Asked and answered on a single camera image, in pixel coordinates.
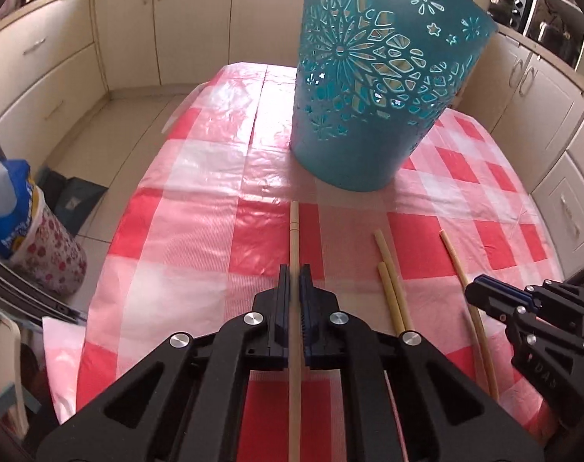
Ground wooden chopstick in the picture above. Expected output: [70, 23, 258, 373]
[373, 229, 414, 335]
[287, 201, 306, 462]
[378, 262, 406, 338]
[439, 231, 501, 401]

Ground red white checked tablecloth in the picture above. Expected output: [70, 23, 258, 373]
[42, 62, 567, 462]

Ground cream cabinets with curved handles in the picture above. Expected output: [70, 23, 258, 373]
[458, 26, 584, 277]

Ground blue white plastic bag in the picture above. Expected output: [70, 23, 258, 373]
[0, 156, 45, 261]

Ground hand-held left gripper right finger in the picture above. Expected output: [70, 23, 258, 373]
[299, 264, 545, 462]

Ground grey metal rail frame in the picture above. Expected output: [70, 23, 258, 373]
[0, 238, 88, 325]

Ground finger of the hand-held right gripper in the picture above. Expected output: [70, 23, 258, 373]
[465, 276, 584, 353]
[525, 280, 584, 319]

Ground dark folded bag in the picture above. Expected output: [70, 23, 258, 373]
[34, 166, 111, 238]

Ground white chair frame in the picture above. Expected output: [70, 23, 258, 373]
[0, 318, 45, 436]

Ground teal cutout plastic basket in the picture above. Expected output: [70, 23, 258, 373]
[289, 0, 499, 192]

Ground cream kitchen base cabinets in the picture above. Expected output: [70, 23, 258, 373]
[0, 0, 305, 155]

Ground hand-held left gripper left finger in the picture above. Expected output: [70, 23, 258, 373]
[36, 264, 291, 462]

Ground floral patterned bin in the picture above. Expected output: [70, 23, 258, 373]
[10, 187, 88, 298]

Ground black countertop appliance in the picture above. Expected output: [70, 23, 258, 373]
[525, 0, 584, 70]

